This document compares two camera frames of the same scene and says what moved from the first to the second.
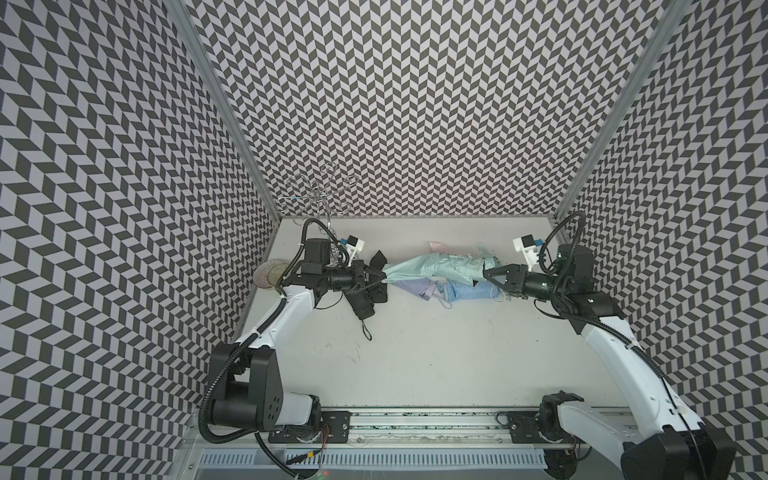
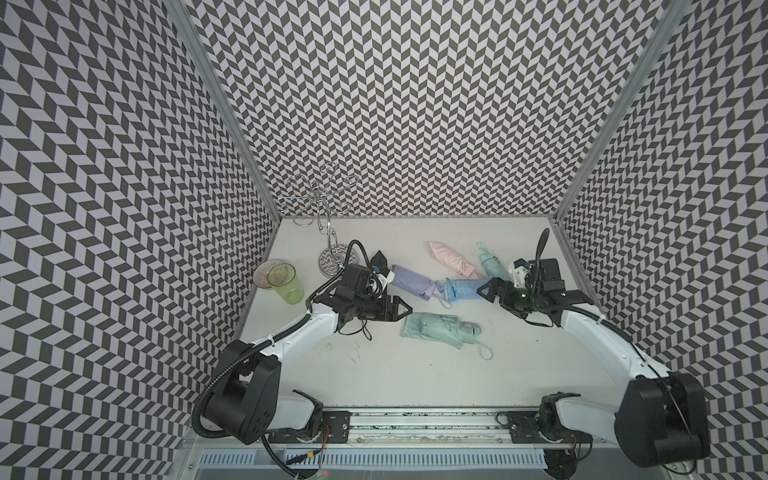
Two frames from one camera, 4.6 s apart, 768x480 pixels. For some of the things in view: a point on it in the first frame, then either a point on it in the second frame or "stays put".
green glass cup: [260, 275] stays put
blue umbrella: [460, 291] stays put
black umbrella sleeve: [378, 260] stays put
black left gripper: [358, 274] -> [392, 315]
